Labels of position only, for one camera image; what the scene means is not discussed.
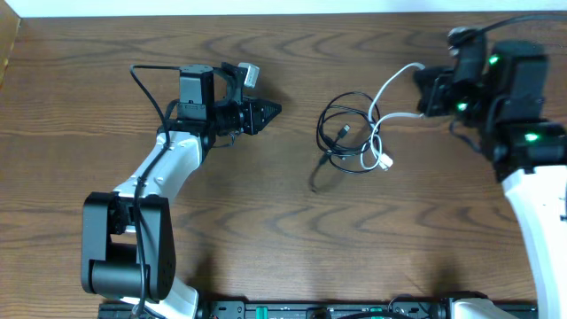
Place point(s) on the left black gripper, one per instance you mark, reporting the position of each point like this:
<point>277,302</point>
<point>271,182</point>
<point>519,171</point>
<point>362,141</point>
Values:
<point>250,116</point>

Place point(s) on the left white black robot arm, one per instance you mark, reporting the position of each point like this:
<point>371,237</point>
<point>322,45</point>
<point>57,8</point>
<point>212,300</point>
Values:
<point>128,247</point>

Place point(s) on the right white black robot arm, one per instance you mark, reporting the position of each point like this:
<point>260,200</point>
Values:
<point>499,93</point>

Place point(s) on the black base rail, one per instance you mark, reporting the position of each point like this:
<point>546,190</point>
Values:
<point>248,310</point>

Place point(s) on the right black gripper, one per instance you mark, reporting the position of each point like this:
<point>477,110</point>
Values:
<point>431,103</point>

